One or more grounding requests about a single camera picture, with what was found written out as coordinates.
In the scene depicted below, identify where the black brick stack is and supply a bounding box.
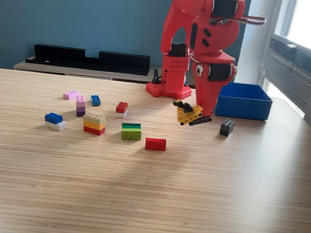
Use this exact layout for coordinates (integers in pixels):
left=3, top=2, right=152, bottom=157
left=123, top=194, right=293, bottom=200
left=219, top=117, right=236, bottom=138

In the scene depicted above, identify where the tan yellow red brick stack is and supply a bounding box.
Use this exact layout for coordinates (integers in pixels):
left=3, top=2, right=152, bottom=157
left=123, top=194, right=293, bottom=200
left=81, top=111, right=108, bottom=137

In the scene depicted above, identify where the small blue brick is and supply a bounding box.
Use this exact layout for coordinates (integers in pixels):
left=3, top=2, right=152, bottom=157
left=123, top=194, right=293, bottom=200
left=89, top=94, right=103, bottom=107

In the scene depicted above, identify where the grey radiator unit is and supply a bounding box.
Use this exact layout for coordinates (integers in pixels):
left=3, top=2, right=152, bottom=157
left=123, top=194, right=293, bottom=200
left=259, top=33, right=311, bottom=113

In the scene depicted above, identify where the pink purple brick stack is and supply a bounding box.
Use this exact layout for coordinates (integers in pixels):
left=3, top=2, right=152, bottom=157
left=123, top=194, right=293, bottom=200
left=74, top=95, right=87, bottom=118

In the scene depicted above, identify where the yellow toy digger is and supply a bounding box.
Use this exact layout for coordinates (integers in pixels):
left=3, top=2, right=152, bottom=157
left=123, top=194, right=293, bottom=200
left=170, top=98, right=215, bottom=128

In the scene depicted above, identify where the red and white brick stack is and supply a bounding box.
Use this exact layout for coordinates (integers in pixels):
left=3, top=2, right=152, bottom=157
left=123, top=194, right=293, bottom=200
left=115, top=101, right=129, bottom=119

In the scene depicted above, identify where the bright window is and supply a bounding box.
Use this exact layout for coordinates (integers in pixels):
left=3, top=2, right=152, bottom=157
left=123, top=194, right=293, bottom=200
left=272, top=0, right=311, bottom=54

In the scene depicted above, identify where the blue plastic bin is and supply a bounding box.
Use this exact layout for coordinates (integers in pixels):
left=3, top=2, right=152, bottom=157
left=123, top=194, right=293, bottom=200
left=214, top=80, right=275, bottom=122

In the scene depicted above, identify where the long red brick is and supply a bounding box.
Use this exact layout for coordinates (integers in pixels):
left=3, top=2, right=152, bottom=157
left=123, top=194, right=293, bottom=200
left=144, top=137, right=168, bottom=152

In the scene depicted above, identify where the green brick stack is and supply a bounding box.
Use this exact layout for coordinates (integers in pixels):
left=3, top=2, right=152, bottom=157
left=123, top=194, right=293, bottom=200
left=120, top=122, right=143, bottom=142

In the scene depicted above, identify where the blue and white brick stack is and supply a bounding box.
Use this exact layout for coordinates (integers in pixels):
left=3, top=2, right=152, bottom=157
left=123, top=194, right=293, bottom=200
left=43, top=111, right=69, bottom=133

